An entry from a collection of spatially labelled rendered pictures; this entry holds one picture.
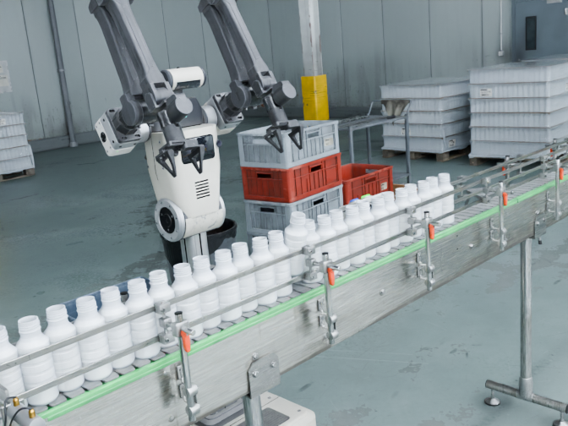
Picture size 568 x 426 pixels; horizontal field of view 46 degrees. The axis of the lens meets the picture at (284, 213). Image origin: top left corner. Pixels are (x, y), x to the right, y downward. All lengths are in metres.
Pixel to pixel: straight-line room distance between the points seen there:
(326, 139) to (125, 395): 3.25
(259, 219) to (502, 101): 4.62
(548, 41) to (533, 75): 4.24
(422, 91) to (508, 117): 1.28
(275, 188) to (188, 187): 1.97
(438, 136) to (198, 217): 6.81
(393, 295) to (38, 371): 1.07
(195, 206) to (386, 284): 0.75
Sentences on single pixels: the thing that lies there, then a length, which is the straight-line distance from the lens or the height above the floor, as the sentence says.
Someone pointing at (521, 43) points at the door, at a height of 1.34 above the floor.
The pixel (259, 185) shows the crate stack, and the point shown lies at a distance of 4.31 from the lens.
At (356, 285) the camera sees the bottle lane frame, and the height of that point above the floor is 0.96.
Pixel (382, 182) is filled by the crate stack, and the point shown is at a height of 0.56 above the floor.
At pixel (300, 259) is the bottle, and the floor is 1.08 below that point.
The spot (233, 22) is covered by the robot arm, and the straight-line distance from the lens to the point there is 2.41.
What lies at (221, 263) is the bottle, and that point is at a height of 1.14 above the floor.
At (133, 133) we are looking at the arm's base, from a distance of 2.23.
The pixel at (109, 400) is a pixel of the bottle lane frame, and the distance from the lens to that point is 1.41.
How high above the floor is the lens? 1.61
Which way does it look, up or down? 14 degrees down
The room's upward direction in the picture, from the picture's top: 5 degrees counter-clockwise
